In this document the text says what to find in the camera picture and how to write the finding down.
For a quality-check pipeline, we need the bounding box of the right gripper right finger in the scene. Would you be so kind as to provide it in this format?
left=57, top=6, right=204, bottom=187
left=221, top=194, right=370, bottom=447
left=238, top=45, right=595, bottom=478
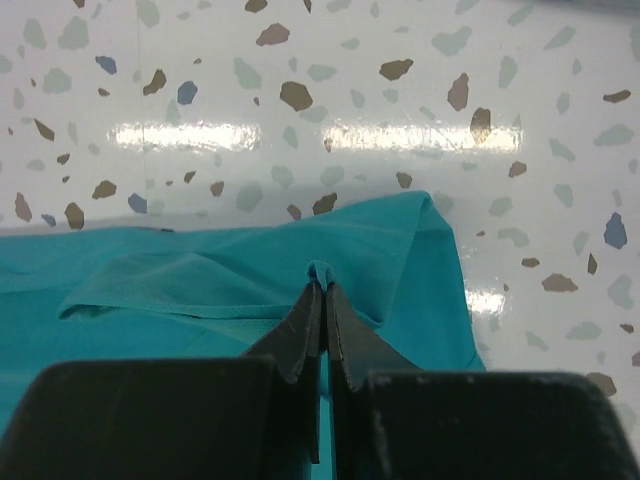
left=325, top=284, right=639, bottom=479

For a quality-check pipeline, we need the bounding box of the teal t shirt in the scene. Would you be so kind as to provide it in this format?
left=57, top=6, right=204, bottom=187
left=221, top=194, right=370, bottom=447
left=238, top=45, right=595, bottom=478
left=1, top=192, right=484, bottom=479

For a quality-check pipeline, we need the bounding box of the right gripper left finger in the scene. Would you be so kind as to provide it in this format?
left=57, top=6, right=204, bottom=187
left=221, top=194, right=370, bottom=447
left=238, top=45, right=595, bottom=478
left=1, top=283, right=323, bottom=479

